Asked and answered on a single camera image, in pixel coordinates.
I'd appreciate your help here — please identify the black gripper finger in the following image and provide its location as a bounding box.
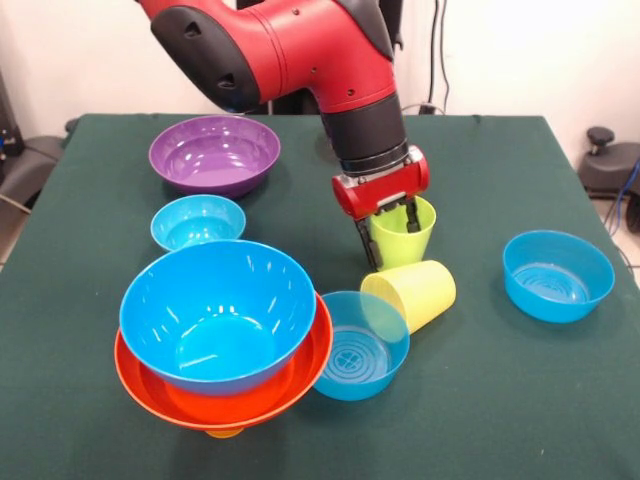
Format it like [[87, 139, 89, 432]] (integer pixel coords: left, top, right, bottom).
[[404, 196, 422, 235], [354, 217, 386, 272]]

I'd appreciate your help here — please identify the black pedestal foot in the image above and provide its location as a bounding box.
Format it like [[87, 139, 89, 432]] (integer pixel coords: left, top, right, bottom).
[[0, 134, 66, 211], [578, 126, 640, 200]]

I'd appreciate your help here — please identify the purple bowl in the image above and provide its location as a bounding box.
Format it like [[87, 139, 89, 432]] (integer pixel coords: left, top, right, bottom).
[[148, 114, 282, 197]]

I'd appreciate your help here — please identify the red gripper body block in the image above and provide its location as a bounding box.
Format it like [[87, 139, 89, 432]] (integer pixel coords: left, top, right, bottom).
[[332, 144, 431, 221]]

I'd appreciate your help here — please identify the dark green table cloth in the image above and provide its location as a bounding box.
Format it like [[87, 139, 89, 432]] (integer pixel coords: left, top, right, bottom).
[[0, 113, 640, 480]]

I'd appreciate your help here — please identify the blue cable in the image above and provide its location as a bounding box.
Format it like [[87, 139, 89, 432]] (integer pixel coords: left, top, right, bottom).
[[607, 157, 640, 236]]

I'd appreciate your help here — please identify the small light blue bowl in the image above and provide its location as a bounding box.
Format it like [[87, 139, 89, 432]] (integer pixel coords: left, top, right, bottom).
[[149, 194, 247, 251]]

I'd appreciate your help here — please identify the yellow cup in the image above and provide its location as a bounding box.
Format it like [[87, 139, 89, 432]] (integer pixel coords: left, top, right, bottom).
[[359, 259, 457, 335]]

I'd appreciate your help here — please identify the green cup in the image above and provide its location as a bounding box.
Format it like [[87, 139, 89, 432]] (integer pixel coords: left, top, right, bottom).
[[369, 194, 438, 271]]

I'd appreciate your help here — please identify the large deep blue bowl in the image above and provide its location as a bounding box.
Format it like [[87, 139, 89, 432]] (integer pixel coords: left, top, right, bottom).
[[118, 239, 317, 398]]

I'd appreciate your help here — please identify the blue ring-patterned bowl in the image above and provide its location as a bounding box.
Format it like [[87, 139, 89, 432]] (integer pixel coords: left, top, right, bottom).
[[312, 290, 411, 402], [502, 229, 616, 324]]

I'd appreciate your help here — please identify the large orange bowl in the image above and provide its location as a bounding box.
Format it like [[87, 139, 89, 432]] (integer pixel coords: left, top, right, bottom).
[[113, 292, 335, 432]]

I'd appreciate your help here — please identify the black equipment box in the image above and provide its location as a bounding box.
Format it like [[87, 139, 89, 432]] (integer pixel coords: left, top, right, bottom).
[[0, 69, 25, 174]]

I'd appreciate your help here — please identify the grey cable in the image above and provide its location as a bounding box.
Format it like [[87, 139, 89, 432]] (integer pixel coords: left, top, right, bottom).
[[0, 192, 32, 216]]

